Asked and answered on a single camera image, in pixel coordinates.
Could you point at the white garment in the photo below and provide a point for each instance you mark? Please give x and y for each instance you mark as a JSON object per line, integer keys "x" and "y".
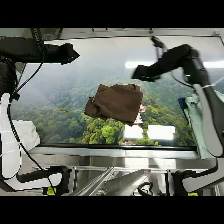
{"x": 28, "y": 135}

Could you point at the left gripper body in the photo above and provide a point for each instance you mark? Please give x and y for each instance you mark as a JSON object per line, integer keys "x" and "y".
{"x": 69, "y": 53}

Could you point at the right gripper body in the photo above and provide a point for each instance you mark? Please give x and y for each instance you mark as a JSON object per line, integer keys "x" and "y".
{"x": 145, "y": 73}

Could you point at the pale green T-shirt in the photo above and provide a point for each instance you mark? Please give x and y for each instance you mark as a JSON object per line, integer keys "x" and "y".
{"x": 196, "y": 126}

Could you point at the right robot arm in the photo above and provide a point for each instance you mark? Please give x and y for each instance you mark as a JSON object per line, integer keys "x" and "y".
{"x": 200, "y": 73}

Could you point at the brown T-shirt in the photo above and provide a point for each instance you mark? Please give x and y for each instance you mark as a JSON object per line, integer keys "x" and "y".
{"x": 116, "y": 101}

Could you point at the silver frame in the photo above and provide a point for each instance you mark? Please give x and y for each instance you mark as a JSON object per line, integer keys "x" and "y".
{"x": 116, "y": 153}

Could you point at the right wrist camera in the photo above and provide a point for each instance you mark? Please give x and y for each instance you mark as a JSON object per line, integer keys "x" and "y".
{"x": 157, "y": 42}

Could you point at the blue garment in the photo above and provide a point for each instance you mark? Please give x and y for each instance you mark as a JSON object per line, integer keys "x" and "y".
{"x": 181, "y": 105}

